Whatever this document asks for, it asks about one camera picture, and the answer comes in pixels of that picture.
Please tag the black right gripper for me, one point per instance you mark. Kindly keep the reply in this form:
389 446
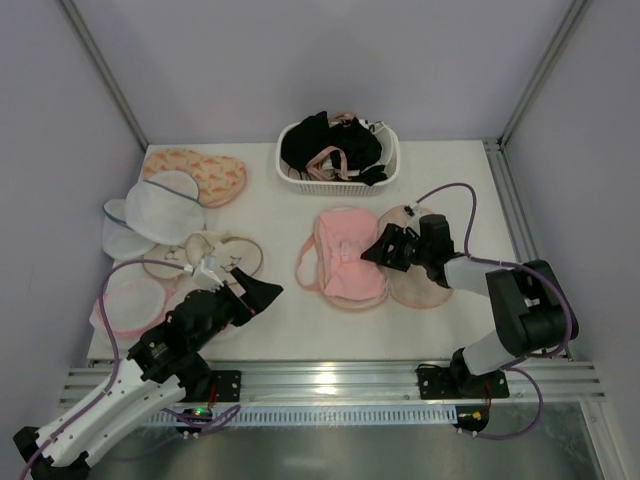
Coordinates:
406 248

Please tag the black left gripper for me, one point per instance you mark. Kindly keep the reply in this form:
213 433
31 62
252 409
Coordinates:
239 304

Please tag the tulip print laundry bag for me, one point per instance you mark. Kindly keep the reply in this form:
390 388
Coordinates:
412 289
220 179

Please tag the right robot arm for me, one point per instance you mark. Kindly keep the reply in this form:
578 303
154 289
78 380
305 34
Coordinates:
451 269

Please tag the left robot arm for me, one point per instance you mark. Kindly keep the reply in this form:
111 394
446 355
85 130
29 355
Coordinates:
162 368

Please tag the cream round laundry bag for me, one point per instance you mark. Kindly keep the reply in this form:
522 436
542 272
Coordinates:
227 249

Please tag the pink trimmed bra in basket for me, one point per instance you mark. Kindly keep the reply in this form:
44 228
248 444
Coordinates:
337 146

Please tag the pink trimmed white laundry bag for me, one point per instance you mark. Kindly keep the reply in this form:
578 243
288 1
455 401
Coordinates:
135 305

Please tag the white mesh laundry bag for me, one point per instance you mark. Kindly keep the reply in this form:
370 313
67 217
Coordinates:
161 210

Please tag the black garment in basket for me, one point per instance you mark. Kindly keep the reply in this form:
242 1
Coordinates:
292 150

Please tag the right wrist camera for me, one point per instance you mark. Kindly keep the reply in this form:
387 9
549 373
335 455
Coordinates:
413 214

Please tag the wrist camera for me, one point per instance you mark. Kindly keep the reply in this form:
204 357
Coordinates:
413 214
207 272

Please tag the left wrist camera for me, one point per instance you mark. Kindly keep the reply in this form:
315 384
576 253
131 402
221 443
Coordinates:
207 272

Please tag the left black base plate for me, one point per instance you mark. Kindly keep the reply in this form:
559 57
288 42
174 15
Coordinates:
221 386

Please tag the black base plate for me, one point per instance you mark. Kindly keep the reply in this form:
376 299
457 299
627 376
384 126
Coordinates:
455 382
221 386

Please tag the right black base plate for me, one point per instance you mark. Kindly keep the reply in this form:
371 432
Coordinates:
455 382

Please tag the slotted cable duct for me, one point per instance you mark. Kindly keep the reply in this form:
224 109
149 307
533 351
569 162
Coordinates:
343 415

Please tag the aluminium mounting rail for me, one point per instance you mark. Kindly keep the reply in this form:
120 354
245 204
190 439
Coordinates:
396 382

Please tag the right aluminium frame post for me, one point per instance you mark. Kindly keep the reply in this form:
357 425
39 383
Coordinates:
553 52

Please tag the aluminium frame post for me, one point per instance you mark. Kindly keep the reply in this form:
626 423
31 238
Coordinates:
87 42
553 52

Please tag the left aluminium frame post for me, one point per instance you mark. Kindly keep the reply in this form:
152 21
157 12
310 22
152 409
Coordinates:
87 42

